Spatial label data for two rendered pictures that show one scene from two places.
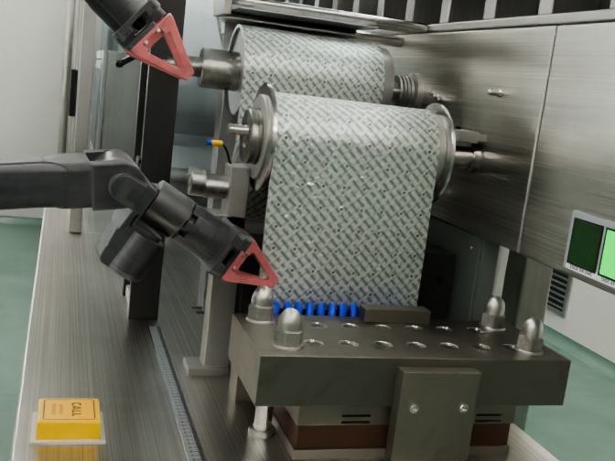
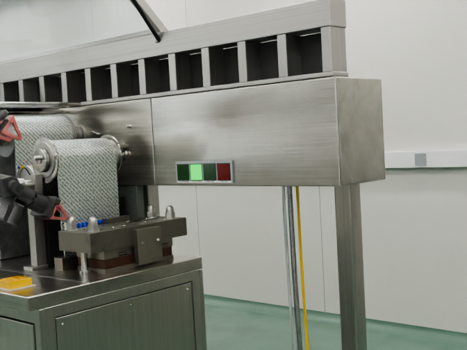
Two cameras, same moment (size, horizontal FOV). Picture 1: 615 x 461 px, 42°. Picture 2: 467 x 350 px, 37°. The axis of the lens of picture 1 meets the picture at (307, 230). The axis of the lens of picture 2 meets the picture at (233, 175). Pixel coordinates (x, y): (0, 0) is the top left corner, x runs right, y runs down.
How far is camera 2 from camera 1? 133 cm
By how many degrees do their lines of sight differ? 31
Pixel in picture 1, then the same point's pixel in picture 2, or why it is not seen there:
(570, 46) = (158, 105)
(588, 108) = (171, 126)
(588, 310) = not seen: hidden behind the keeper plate
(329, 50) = (46, 120)
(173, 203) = (28, 190)
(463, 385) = (156, 231)
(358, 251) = (94, 198)
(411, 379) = (140, 232)
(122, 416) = not seen: hidden behind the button
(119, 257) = (10, 217)
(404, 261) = (112, 199)
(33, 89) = not seen: outside the picture
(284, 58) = (29, 126)
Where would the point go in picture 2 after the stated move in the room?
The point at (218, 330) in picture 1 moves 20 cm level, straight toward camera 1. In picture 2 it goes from (40, 248) to (65, 255)
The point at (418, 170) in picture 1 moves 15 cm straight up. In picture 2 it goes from (110, 162) to (107, 117)
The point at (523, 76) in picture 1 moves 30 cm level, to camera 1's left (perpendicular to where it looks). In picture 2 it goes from (140, 118) to (54, 121)
